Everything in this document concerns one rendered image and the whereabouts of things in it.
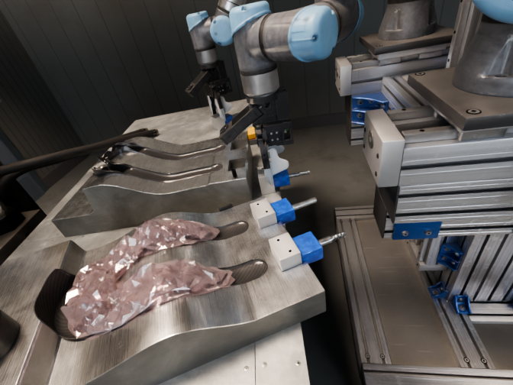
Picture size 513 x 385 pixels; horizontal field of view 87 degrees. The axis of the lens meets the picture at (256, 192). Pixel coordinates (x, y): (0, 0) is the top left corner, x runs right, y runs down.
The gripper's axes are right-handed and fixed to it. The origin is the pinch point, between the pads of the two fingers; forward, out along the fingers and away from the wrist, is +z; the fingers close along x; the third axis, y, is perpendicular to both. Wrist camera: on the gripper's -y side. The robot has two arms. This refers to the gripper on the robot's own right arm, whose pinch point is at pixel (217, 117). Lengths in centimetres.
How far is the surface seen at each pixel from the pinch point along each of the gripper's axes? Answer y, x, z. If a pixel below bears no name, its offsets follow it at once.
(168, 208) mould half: -35, -43, 1
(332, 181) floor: 82, 20, 85
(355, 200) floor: 76, -6, 85
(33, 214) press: -71, -3, 6
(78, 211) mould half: -54, -29, -1
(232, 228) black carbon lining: -27, -62, 0
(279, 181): -9, -53, 2
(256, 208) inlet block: -22, -64, -4
